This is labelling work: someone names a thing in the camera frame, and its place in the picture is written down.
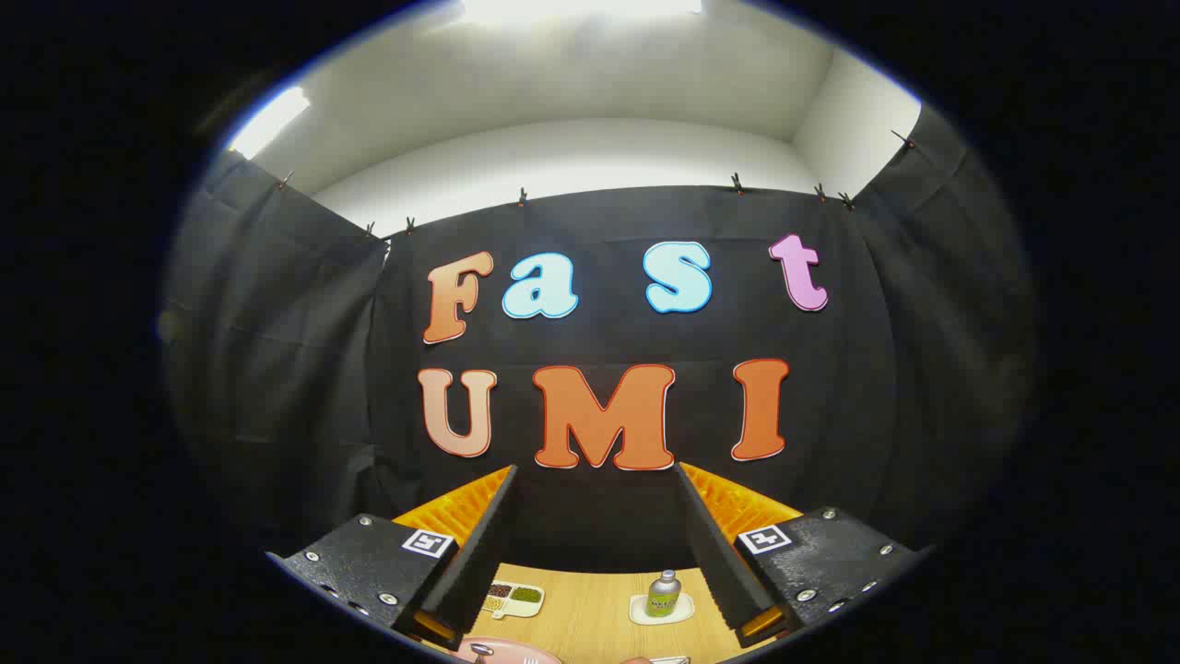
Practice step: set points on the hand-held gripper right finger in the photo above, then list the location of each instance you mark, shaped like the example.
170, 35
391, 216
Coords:
714, 563

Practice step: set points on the pile of green mung beans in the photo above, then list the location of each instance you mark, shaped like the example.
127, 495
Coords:
526, 596

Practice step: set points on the long ceiling light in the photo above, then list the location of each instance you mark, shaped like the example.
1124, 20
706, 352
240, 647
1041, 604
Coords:
581, 7
269, 120

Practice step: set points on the white square coaster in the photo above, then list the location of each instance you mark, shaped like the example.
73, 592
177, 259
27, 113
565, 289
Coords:
638, 612

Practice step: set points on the green label aluminium bottle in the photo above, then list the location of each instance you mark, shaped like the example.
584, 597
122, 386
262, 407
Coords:
662, 598

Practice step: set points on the white divided snack tray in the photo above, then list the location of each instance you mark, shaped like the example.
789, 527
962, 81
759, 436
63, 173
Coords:
516, 607

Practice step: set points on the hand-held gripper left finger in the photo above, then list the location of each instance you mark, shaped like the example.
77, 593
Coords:
479, 563

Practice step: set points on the row of black cloth clips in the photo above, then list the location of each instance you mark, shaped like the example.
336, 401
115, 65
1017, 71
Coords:
522, 196

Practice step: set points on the pink round plate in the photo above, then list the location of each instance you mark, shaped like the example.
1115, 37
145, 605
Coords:
507, 651

